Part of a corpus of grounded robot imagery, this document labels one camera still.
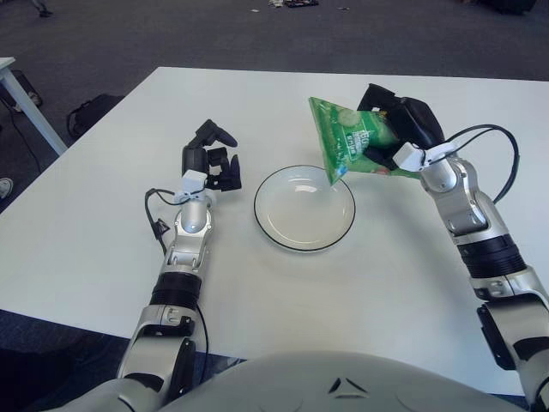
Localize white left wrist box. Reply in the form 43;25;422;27
173;170;207;203

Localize green snack chip bag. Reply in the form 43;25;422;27
308;96;424;186

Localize black left elbow cable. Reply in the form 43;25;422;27
196;306;211;370

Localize white plate black rim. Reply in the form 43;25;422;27
252;165;357;253

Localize black bulky floor object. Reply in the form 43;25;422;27
482;0;537;13

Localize white table leg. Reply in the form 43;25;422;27
0;56;68;156

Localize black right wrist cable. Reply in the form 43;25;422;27
445;124;520;205

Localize black backpack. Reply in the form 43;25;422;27
66;94;125;137

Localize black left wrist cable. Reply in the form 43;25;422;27
144;187;184;254

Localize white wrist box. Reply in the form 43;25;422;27
392;142;458;173
173;170;207;203

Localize dark object under side table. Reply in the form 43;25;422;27
10;70;44;108

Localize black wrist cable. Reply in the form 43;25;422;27
445;124;520;205
144;187;184;254

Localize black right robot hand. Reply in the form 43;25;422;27
356;83;447;171

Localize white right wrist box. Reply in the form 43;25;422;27
392;142;458;173

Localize grey robot torso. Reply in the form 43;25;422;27
33;349;549;412

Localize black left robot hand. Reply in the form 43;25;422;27
180;118;244;192

